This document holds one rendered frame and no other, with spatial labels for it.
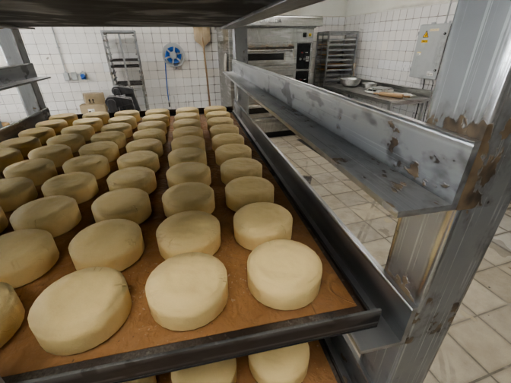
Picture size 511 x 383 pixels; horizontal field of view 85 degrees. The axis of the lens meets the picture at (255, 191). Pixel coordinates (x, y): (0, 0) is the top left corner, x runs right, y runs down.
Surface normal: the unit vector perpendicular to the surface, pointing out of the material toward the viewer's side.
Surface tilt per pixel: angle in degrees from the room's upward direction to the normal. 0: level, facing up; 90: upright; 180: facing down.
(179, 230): 0
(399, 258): 90
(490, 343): 0
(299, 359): 0
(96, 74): 90
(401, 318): 90
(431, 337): 90
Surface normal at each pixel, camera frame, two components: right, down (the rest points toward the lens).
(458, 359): -0.01, -0.88
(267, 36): 0.31, 0.44
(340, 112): -0.98, 0.11
